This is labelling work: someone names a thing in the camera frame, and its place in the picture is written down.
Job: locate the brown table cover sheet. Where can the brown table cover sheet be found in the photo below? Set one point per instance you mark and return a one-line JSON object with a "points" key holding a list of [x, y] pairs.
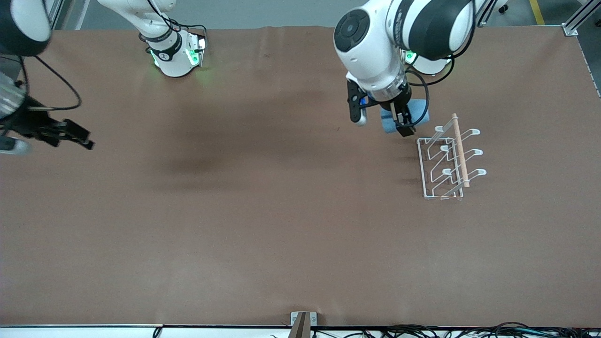
{"points": [[281, 211]]}

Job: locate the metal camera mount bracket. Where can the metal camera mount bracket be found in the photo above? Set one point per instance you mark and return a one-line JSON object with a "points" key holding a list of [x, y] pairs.
{"points": [[303, 321]]}

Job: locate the aluminium frame profile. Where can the aluminium frame profile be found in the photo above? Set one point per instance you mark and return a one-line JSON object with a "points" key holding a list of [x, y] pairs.
{"points": [[57, 9], [580, 16]]}

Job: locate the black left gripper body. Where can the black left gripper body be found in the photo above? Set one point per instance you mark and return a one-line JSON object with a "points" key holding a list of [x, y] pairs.
{"points": [[400, 105]]}

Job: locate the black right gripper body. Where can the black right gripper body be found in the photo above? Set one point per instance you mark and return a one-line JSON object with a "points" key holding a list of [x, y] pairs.
{"points": [[29, 122]]}

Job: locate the blue plastic cup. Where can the blue plastic cup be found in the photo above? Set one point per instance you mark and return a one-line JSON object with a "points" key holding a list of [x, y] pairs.
{"points": [[387, 123]]}

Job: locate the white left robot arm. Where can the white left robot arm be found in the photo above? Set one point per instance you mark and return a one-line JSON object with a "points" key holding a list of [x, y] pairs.
{"points": [[371, 56]]}

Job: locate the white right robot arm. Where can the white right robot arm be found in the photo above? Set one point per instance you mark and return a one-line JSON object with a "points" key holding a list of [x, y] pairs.
{"points": [[173, 61]]}

